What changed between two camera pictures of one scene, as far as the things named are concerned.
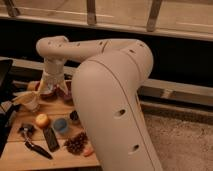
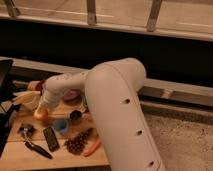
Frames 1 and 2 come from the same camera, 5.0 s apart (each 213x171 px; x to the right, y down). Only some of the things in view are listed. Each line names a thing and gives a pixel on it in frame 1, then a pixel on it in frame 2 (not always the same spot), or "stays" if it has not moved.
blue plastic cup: x=60 y=124 stays
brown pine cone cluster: x=75 y=143 stays
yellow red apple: x=42 y=120 → x=41 y=113
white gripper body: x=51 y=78 → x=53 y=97
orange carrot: x=88 y=151 stays
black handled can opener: x=27 y=131 stays
